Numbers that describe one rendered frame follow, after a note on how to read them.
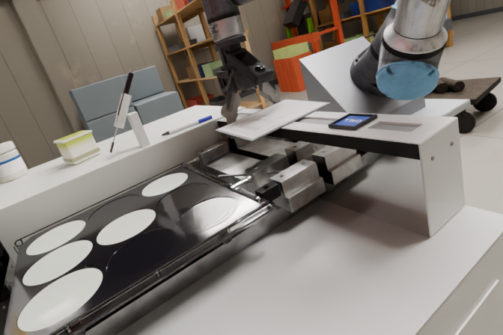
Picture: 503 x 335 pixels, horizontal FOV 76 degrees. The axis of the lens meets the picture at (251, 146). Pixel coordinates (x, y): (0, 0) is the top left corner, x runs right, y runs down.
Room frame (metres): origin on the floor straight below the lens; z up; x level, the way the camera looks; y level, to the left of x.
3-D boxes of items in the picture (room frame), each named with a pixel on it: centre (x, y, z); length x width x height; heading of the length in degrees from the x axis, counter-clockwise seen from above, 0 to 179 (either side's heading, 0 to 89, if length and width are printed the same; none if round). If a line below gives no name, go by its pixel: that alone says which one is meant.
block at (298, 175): (0.51, -0.06, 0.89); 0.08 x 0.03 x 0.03; 119
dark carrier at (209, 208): (0.50, 0.24, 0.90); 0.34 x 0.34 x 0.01; 29
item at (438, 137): (0.62, -0.11, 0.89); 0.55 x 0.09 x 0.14; 29
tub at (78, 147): (0.83, 0.43, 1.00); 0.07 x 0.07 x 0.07; 44
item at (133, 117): (0.77, 0.26, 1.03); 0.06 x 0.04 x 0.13; 119
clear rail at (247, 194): (0.59, 0.08, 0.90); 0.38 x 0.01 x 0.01; 29
